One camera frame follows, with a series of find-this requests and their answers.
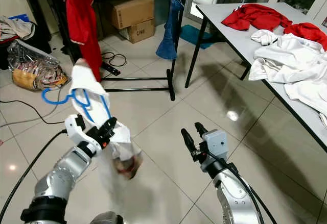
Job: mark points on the white garment with brown patch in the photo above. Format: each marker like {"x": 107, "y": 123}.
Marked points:
{"x": 87, "y": 83}

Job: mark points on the white printed T-shirt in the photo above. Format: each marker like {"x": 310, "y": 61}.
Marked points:
{"x": 291, "y": 66}

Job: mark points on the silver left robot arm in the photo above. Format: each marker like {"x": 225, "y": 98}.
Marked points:
{"x": 61, "y": 180}

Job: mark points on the black power strip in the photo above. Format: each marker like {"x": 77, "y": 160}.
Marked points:
{"x": 111, "y": 69}

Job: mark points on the grey robot foot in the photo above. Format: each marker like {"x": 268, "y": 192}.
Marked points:
{"x": 106, "y": 219}

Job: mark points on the clear plastic bag of items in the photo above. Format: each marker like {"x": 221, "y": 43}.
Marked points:
{"x": 36, "y": 71}

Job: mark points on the blue denim garment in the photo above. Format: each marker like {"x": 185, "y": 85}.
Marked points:
{"x": 168, "y": 45}

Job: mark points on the teal floor mat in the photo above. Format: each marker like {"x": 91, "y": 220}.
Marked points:
{"x": 191, "y": 34}

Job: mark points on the small printed cardboard box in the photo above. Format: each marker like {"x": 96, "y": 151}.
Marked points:
{"x": 140, "y": 31}

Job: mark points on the red shirt with white stripe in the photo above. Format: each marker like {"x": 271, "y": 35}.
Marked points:
{"x": 84, "y": 30}

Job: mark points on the white table with black legs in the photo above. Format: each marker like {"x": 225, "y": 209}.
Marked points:
{"x": 237, "y": 38}

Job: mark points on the small crumpled white cloth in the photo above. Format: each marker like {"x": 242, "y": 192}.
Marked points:
{"x": 265, "y": 36}

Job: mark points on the large cardboard box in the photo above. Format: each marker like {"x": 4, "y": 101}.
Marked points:
{"x": 133, "y": 9}

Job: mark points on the red garment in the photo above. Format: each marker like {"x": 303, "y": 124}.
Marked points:
{"x": 255, "y": 17}
{"x": 306, "y": 32}

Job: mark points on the beige crumpled cloth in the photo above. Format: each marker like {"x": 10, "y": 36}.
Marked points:
{"x": 18, "y": 29}

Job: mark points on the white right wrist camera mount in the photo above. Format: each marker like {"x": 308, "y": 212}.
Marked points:
{"x": 215, "y": 143}

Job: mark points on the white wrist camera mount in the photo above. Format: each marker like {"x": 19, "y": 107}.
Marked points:
{"x": 215, "y": 143}
{"x": 82, "y": 134}

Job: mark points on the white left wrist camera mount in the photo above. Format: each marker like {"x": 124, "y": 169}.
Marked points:
{"x": 82, "y": 134}

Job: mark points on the clothes rack with silver rail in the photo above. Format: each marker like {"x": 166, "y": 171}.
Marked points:
{"x": 170, "y": 86}

